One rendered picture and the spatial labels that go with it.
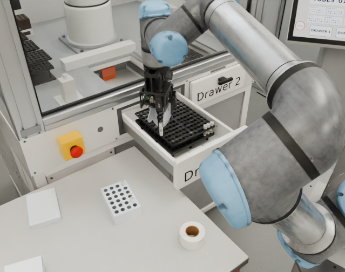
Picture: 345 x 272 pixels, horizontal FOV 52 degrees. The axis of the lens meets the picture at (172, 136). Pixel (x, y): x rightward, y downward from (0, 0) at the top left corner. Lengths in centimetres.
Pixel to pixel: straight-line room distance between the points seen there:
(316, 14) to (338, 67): 30
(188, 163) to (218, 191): 54
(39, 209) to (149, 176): 36
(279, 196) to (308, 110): 12
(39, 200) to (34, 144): 17
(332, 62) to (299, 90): 138
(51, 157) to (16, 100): 24
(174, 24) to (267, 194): 43
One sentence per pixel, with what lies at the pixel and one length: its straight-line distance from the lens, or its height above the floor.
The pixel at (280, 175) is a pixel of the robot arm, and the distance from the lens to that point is 49.
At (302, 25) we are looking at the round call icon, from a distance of 174.
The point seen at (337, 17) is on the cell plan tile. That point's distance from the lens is 178.
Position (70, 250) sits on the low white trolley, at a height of 76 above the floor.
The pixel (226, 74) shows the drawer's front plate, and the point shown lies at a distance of 147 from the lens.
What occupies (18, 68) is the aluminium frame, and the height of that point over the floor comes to 116.
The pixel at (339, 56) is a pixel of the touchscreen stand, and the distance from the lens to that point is 189.
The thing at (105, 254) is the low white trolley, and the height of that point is 76.
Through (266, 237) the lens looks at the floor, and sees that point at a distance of 204.
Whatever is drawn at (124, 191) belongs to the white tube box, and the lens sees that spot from 111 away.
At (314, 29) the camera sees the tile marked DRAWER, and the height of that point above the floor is 101.
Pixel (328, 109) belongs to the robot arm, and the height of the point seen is 134.
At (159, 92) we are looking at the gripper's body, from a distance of 94.
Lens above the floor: 160
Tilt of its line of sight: 38 degrees down
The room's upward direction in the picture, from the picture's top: straight up
